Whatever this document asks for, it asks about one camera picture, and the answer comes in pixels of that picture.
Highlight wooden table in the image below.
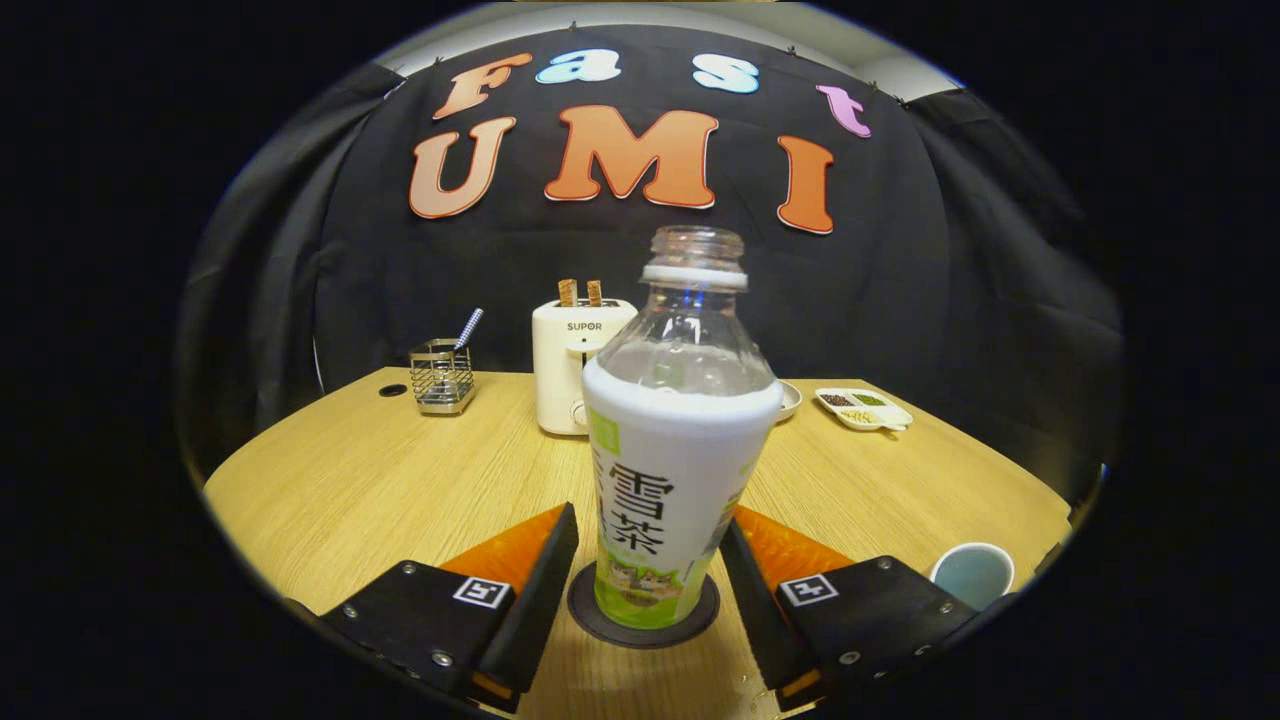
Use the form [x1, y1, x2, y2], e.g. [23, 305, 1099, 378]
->
[203, 367, 1073, 720]

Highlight white toaster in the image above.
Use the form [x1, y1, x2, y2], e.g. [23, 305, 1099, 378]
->
[531, 297, 641, 437]

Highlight white cup with handle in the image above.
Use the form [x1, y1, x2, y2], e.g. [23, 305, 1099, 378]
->
[929, 542, 1016, 612]

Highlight clear juice bottle white label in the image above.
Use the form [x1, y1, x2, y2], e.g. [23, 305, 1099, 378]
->
[581, 225, 785, 631]

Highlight dark brown round coaster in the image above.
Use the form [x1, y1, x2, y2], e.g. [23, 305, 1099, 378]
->
[567, 560, 721, 649]

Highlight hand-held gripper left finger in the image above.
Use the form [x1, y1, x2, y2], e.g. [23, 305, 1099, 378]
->
[320, 502, 580, 715]

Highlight white divided dish with seeds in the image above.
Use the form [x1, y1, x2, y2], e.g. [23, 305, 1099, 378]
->
[814, 387, 914, 433]

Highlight metal wire utensil holder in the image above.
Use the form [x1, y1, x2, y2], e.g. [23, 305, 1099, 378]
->
[409, 339, 477, 416]

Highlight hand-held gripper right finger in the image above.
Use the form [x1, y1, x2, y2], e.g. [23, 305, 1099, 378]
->
[720, 506, 979, 713]

